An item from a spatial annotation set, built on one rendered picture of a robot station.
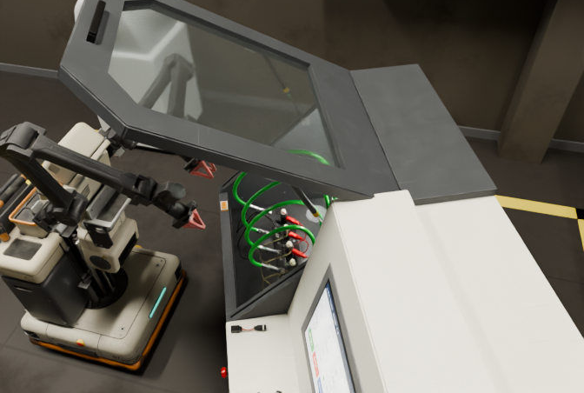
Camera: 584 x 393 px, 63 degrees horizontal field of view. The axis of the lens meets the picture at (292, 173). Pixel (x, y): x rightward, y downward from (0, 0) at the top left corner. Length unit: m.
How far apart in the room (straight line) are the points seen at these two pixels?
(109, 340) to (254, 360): 1.15
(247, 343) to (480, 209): 0.87
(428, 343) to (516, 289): 0.33
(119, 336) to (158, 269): 0.41
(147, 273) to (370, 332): 1.92
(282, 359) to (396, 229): 0.66
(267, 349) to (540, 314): 0.86
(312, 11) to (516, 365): 2.95
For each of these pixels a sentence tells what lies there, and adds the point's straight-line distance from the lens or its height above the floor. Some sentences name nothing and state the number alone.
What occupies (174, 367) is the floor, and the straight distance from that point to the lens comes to 2.84.
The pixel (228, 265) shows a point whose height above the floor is 0.95.
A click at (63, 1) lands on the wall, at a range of 4.68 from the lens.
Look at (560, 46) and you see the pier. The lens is 3.51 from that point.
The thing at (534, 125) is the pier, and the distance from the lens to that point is 3.84.
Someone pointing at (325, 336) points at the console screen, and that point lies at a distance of 1.36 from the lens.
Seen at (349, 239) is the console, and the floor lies 1.55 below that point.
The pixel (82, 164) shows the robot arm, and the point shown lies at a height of 1.53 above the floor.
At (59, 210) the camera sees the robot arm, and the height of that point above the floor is 1.29.
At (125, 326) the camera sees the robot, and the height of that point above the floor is 0.28.
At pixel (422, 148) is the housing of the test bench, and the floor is 1.50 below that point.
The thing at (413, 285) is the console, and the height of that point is 1.55.
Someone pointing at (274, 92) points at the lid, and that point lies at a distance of 1.52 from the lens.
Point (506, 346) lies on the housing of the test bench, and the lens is 1.26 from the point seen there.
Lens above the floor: 2.52
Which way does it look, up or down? 44 degrees down
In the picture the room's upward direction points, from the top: 2 degrees counter-clockwise
